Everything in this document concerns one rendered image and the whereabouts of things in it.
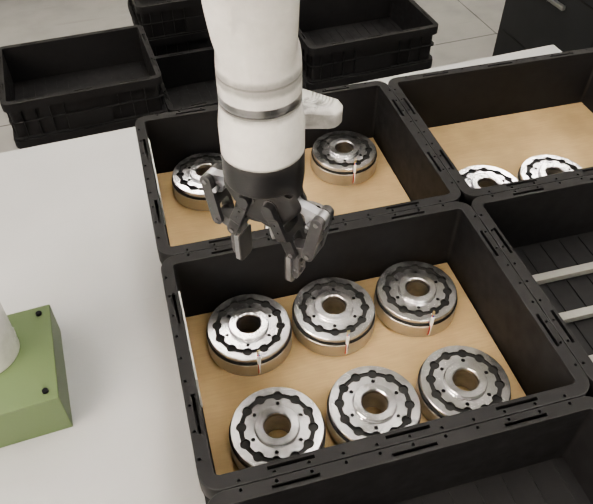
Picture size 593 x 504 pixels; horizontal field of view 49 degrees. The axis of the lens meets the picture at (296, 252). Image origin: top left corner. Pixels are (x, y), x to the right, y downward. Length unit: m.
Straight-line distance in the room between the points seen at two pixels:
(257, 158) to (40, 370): 0.49
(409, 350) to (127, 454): 0.39
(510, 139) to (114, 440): 0.78
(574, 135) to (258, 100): 0.79
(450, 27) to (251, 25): 2.89
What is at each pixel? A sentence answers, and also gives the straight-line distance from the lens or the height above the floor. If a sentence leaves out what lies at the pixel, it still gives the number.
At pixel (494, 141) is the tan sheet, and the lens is 1.17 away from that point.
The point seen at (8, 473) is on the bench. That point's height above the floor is 0.70.
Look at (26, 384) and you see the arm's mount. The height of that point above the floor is 0.77.
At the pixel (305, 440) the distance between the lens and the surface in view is 0.72.
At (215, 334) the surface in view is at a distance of 0.80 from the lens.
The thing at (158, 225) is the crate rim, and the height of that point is 0.93.
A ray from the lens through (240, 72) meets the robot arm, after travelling 0.51.
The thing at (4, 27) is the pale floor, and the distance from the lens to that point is 3.54.
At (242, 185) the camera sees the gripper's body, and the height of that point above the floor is 1.13.
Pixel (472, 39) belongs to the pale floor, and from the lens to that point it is 3.27.
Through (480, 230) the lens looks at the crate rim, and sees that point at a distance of 0.84.
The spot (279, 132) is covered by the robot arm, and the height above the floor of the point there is 1.18.
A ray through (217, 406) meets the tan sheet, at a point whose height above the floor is 0.83.
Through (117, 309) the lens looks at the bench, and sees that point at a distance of 1.06.
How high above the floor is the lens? 1.50
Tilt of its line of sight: 46 degrees down
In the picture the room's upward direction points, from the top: straight up
